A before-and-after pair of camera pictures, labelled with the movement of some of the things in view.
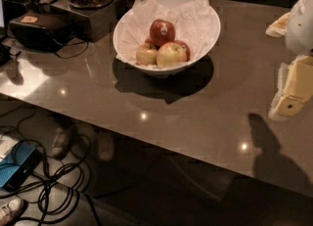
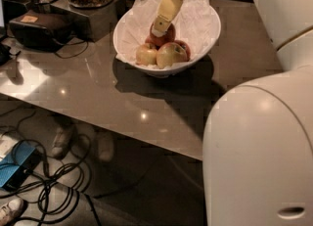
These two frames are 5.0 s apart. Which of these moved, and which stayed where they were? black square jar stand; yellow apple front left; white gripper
Moved: white gripper
Stayed: yellow apple front left; black square jar stand
